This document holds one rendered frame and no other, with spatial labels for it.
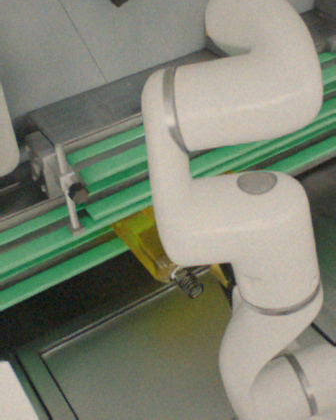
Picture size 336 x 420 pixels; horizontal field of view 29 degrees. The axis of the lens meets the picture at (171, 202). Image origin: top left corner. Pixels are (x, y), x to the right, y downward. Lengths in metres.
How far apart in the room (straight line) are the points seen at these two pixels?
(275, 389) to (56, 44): 0.67
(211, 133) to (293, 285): 0.16
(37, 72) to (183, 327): 0.49
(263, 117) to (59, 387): 0.62
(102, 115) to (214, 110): 0.52
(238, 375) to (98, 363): 0.42
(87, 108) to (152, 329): 0.39
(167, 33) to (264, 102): 0.65
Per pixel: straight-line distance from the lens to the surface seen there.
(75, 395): 1.06
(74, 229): 1.05
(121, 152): 1.05
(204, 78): 0.62
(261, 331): 0.68
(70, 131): 1.08
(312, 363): 0.78
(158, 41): 1.23
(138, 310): 1.15
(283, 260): 0.61
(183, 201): 0.60
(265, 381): 0.77
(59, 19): 1.12
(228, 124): 0.61
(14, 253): 1.05
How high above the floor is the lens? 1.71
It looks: 42 degrees down
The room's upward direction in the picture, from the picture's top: 134 degrees clockwise
